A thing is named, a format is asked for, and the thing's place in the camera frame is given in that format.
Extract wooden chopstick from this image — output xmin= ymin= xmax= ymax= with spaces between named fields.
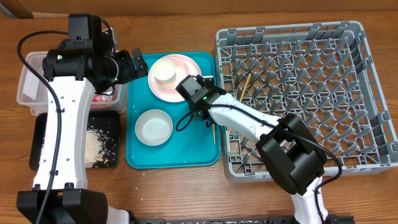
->
xmin=212 ymin=124 xmax=216 ymax=145
xmin=228 ymin=73 xmax=252 ymax=134

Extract red snack wrapper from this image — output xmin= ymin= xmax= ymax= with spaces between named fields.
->
xmin=93 ymin=95 xmax=114 ymax=102

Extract grey bowl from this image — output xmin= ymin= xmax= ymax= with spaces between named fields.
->
xmin=135 ymin=110 xmax=173 ymax=146

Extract rice grains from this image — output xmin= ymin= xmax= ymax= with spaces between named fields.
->
xmin=85 ymin=129 xmax=110 ymax=168

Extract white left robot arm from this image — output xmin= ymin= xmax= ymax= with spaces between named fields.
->
xmin=17 ymin=14 xmax=148 ymax=223

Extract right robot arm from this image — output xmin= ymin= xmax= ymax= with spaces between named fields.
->
xmin=176 ymin=75 xmax=342 ymax=223

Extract clear plastic waste bin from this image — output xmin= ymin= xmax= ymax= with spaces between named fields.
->
xmin=17 ymin=51 xmax=128 ymax=116

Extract grey dishwasher rack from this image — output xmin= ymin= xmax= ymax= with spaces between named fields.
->
xmin=215 ymin=21 xmax=397 ymax=175

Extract cream cup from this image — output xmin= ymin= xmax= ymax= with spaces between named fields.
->
xmin=152 ymin=58 xmax=177 ymax=88

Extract pink bowl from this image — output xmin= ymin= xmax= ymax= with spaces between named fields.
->
xmin=161 ymin=57 xmax=189 ymax=89

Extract pink plate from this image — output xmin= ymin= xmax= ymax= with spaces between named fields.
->
xmin=148 ymin=54 xmax=201 ymax=103

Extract black plastic tray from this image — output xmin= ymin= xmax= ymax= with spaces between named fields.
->
xmin=29 ymin=111 xmax=121 ymax=171

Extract teal serving tray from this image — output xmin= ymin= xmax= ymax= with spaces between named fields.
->
xmin=125 ymin=51 xmax=221 ymax=170

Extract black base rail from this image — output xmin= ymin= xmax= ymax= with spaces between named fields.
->
xmin=133 ymin=215 xmax=355 ymax=224

